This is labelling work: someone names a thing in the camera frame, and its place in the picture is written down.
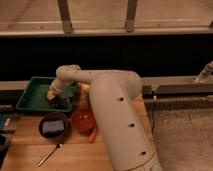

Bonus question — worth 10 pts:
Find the dark grape bunch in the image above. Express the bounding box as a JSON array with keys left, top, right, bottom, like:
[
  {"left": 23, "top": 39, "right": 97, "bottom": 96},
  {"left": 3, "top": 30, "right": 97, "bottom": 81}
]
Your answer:
[{"left": 49, "top": 96, "right": 69, "bottom": 109}]

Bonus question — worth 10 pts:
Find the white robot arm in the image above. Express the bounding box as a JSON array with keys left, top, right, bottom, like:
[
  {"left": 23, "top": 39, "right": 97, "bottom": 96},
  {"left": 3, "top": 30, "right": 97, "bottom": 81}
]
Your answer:
[{"left": 47, "top": 65, "right": 163, "bottom": 171}]

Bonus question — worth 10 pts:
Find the green plastic tray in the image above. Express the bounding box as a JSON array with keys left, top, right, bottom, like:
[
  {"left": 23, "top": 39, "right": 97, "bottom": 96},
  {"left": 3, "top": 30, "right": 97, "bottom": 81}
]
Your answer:
[{"left": 16, "top": 76, "right": 77, "bottom": 113}]

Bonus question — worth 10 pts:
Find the dark purple bowl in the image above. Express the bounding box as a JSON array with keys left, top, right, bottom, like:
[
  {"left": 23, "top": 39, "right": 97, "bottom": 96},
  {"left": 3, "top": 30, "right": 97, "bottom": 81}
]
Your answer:
[{"left": 38, "top": 112, "right": 70, "bottom": 138}]

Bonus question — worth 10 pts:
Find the blue sponge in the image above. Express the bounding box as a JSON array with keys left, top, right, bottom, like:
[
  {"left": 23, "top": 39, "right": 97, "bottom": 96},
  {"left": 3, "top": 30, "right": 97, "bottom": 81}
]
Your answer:
[{"left": 42, "top": 120, "right": 64, "bottom": 134}]

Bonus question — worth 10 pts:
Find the small yellow cup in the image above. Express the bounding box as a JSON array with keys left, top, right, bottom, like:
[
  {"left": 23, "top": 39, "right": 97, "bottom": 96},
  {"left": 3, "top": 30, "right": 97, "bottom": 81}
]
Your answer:
[{"left": 81, "top": 84, "right": 90, "bottom": 93}]

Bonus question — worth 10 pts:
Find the orange red bowl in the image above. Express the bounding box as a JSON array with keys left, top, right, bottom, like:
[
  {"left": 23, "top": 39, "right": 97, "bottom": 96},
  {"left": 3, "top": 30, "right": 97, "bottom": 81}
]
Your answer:
[{"left": 71, "top": 107, "right": 96, "bottom": 134}]

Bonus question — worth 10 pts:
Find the metal fork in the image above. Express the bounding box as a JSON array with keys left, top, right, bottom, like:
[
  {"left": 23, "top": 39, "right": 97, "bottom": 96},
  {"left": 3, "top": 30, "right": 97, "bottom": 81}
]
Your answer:
[{"left": 36, "top": 143, "right": 63, "bottom": 167}]

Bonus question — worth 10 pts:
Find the orange carrot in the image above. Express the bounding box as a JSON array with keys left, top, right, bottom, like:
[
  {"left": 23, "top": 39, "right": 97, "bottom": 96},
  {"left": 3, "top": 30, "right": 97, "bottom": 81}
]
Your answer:
[{"left": 88, "top": 126, "right": 97, "bottom": 143}]

